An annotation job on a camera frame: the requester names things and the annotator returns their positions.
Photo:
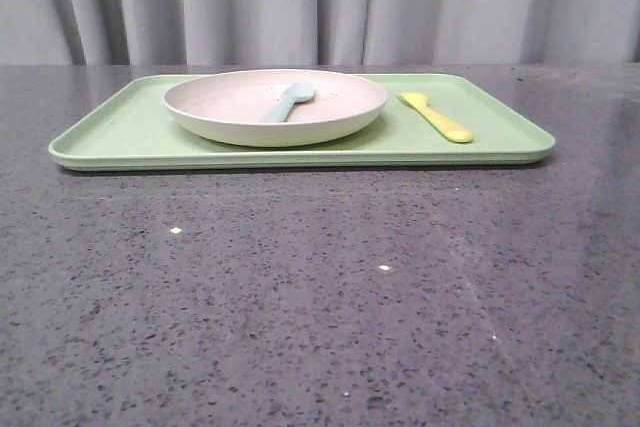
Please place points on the beige round plate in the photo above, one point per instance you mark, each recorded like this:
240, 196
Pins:
229, 107

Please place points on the yellow plastic fork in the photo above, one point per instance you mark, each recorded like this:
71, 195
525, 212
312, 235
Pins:
451, 130

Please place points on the light blue plastic spoon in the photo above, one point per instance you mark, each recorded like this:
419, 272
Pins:
296, 93

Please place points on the light green rectangular tray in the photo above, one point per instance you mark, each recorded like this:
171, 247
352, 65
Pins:
133, 131

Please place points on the grey pleated curtain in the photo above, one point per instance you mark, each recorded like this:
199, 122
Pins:
317, 32

